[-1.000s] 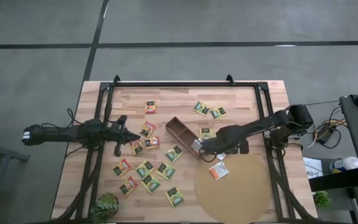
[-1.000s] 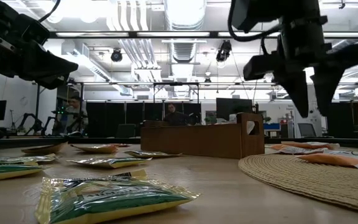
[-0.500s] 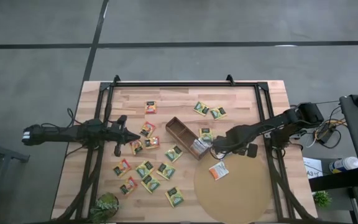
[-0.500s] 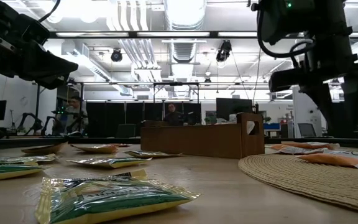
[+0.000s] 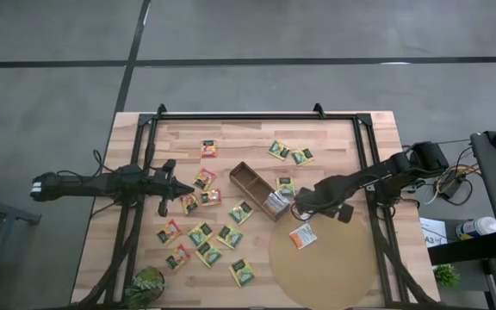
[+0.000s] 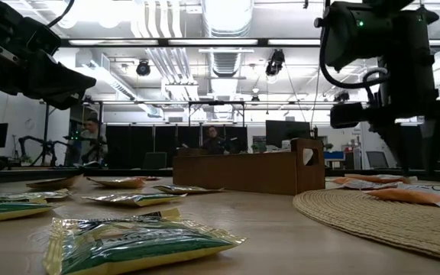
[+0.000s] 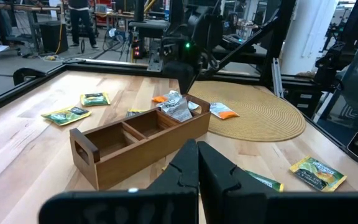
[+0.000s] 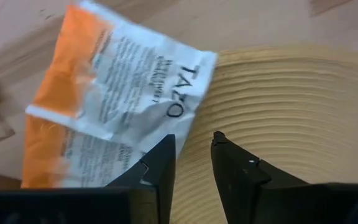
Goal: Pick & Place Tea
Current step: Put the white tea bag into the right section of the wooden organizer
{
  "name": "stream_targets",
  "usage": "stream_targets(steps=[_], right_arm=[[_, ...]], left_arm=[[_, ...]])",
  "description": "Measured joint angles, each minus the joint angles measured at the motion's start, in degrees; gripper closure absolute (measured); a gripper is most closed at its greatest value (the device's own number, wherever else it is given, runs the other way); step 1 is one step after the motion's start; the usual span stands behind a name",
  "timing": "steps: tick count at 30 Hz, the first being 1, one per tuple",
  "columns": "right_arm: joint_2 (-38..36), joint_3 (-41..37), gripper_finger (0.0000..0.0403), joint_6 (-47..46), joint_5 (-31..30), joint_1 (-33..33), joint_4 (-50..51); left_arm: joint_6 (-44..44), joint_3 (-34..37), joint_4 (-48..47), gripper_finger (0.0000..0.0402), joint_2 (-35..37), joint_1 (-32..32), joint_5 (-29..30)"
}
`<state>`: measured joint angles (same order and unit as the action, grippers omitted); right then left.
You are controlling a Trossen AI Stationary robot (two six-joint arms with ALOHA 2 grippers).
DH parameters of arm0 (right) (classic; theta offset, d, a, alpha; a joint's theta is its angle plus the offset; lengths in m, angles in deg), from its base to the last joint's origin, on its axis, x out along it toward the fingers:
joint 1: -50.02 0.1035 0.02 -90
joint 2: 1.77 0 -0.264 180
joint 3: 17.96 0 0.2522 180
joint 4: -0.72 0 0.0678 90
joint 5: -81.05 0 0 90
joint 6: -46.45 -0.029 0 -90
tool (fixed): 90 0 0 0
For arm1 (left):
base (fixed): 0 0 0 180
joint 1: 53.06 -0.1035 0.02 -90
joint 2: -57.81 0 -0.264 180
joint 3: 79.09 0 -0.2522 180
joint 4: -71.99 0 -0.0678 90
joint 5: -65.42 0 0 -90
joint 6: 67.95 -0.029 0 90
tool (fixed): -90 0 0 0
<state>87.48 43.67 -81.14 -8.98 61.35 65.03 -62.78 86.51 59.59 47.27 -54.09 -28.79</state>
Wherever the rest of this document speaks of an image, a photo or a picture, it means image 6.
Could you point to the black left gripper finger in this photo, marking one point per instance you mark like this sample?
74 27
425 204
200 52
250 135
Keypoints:
59 82

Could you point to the black hanging camera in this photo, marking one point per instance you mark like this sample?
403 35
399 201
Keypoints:
341 96
275 62
143 68

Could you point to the grey office chair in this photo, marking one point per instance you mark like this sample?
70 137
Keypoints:
376 159

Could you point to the round woven beige placemat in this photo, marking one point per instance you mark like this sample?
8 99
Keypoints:
376 225

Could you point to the green-yellow foil tea packet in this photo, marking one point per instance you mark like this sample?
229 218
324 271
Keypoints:
6 212
136 244
21 196
136 199
185 189

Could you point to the white-orange Tazo tea packet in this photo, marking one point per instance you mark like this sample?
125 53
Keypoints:
373 185
307 156
407 196

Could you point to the large black screen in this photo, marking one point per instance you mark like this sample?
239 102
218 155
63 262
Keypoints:
286 133

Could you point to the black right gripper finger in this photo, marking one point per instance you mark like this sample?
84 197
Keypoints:
437 149
395 145

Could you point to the blue storage bin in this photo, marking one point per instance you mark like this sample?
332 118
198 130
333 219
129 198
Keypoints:
334 155

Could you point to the brown wooden organizer box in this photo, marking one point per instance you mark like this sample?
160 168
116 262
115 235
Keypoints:
243 172

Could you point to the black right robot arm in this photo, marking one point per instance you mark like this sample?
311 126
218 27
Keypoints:
388 5

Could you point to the dark chair backrest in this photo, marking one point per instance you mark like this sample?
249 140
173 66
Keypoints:
155 160

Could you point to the silver ventilation duct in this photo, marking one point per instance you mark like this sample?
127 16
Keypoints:
227 19

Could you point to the yellow-orange foil tea packet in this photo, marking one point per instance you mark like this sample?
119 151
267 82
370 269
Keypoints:
54 183
118 183
149 178

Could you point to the black background robot arm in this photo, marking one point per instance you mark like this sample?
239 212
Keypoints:
46 147

